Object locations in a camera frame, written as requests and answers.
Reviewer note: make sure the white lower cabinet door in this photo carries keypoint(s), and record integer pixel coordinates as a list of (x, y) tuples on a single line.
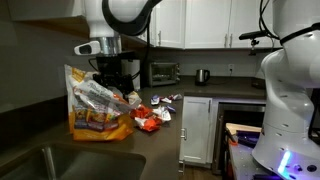
[(196, 133)]

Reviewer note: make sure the small white wall outlet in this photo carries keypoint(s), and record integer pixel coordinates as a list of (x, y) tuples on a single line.
[(231, 68)]

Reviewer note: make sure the silver toaster oven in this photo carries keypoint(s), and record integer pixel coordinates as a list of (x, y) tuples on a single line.
[(163, 74)]

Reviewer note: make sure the grey wall switch plate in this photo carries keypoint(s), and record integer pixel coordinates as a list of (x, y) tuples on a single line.
[(61, 76)]

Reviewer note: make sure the black stereo camera on stand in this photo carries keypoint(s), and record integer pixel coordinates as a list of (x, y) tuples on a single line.
[(255, 34)]

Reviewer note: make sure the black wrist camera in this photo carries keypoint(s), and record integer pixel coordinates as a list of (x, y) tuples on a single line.
[(128, 55)]

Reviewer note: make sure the stainless steel sink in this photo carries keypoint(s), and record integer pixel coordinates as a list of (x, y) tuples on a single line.
[(100, 166)]

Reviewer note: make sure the orange white snack pack bag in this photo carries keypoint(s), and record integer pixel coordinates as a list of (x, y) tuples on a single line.
[(96, 113)]

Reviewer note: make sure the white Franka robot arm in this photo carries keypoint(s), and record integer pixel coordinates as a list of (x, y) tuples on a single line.
[(290, 100)]

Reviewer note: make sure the black clamp with orange tip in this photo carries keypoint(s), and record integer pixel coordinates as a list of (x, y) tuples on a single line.
[(240, 140)]

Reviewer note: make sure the chrome faucet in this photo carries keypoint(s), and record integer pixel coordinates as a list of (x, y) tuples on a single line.
[(49, 163)]

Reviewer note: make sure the steel electric kettle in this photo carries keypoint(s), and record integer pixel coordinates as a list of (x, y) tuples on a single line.
[(201, 77)]

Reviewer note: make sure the black built-in dishwasher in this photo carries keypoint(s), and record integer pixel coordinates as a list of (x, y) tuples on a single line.
[(240, 115)]

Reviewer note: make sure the wooden board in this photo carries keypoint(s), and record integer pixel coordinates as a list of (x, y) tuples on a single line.
[(243, 127)]

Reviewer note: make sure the white paper towel roll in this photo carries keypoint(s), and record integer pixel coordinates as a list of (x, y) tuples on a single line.
[(136, 70)]

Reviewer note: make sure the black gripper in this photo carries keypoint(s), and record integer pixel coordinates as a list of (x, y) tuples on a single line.
[(111, 66)]

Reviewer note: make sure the grey perforated robot table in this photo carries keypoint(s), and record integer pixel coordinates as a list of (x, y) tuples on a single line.
[(241, 163)]

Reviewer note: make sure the white upper cabinet door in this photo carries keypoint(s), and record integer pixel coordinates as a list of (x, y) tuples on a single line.
[(208, 23), (250, 16), (171, 23)]

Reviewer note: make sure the white cabinet door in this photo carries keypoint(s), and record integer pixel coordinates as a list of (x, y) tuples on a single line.
[(171, 23), (208, 23), (196, 133), (250, 16)]

